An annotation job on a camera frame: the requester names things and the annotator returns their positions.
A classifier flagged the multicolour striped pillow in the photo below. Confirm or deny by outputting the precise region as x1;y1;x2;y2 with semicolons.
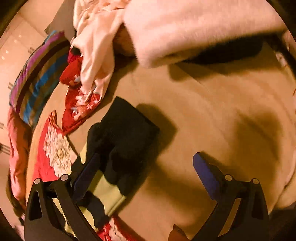
9;31;70;129

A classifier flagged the red floral blanket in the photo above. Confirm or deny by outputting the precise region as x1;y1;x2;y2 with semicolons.
33;111;139;240

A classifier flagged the pink fluffy blanket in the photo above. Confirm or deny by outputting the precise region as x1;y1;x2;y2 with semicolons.
123;1;286;68

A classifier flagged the pink pillow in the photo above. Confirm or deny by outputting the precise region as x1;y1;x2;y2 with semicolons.
7;107;32;209

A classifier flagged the black and green striped sweater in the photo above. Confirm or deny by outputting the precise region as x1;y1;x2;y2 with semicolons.
53;96;161;237

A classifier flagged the white and red clothes pile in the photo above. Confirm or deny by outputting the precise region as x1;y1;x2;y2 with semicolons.
60;1;128;134

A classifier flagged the beige bed sheet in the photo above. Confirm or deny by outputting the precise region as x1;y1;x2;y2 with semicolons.
25;41;296;241

